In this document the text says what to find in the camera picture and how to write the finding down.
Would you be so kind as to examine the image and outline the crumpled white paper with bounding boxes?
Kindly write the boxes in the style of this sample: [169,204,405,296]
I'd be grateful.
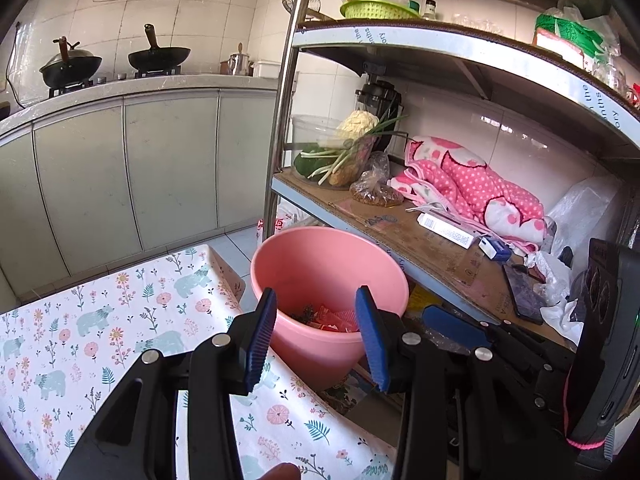
[525,250,588,346]

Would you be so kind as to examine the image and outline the gas stove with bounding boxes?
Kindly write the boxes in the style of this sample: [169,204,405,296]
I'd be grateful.
[47,65,183,98]

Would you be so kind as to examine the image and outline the pink polka dot cloth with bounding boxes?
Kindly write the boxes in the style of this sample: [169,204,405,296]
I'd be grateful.
[387,136,548,253]

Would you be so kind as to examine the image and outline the small steel pot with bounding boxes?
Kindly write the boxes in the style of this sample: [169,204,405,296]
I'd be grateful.
[220,42,253,77]

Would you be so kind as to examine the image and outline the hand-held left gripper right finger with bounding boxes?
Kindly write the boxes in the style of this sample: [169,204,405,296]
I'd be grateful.
[355,285,556,480]

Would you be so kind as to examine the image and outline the bag of brown food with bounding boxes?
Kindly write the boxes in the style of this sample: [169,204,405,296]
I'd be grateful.
[349,152,405,208]

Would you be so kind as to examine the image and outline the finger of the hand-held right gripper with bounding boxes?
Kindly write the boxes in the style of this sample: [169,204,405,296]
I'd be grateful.
[500,360,568,441]
[422,305,576,366]

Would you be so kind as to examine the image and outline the green onions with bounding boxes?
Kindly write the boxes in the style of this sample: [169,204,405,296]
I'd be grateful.
[306,114,410,186]

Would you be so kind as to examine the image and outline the black phone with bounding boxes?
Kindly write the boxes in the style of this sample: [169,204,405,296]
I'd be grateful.
[501,262,545,326]

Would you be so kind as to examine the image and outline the printed plastic bag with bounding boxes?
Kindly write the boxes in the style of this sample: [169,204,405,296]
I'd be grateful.
[315,365,396,418]

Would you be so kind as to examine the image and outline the cardboard sheet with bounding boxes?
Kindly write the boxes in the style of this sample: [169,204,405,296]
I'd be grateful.
[277,170,576,346]

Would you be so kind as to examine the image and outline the metal shelf rack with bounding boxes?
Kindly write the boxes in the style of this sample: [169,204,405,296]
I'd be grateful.
[262,0,640,361]

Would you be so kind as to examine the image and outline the bag of green vegetables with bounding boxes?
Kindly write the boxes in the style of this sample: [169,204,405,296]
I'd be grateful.
[290,114,371,191]

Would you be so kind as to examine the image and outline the pink plastic bucket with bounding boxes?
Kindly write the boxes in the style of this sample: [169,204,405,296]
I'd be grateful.
[250,226,411,393]

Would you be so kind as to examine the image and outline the pink wrist cord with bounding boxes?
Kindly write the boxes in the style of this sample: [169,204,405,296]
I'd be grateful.
[564,367,606,450]

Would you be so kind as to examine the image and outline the translucent plastic bag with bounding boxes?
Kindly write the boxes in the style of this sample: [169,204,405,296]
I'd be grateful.
[545,175,623,261]

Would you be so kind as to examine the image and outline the black wok with lid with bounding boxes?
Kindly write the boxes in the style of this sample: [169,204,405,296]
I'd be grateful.
[39,36,103,90]

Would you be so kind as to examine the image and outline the black blender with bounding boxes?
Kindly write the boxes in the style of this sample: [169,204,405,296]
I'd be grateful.
[355,80,403,153]

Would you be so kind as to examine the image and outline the floral tablecloth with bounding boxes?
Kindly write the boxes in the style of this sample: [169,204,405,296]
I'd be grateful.
[0,244,401,480]

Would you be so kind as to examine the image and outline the person's left hand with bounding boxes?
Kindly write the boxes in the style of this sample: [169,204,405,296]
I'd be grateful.
[248,462,302,480]

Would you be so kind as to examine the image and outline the white carton box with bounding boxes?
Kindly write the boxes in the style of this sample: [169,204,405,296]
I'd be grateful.
[417,211,481,250]

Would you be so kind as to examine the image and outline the black power cord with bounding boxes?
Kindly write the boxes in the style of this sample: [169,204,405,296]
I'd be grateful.
[5,22,23,106]

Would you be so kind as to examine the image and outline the blue white small box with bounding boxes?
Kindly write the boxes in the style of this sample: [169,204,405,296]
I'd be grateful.
[479,236,513,262]

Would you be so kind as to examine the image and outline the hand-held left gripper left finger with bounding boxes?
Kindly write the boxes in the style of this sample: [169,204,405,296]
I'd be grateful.
[57,287,277,480]

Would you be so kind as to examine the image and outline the green white plastic bag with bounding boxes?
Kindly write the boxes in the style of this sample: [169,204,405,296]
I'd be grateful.
[532,7,623,71]

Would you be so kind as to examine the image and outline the white bag red print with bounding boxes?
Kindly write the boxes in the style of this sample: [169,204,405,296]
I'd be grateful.
[256,205,313,246]

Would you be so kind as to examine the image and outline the dark green vegetable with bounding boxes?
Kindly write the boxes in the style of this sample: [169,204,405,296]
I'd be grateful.
[294,147,331,178]

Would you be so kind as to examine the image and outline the green plastic basket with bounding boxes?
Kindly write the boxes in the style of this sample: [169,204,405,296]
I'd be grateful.
[340,0,416,21]

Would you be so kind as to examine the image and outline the grey kitchen cabinet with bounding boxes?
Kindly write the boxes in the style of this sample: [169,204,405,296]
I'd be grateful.
[0,72,301,306]

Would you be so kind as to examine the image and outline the red snack packet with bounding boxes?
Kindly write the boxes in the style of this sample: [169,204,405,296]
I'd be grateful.
[307,304,362,333]

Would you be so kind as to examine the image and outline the yellow plastic bag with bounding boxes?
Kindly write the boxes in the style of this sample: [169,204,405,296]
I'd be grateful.
[406,285,446,318]

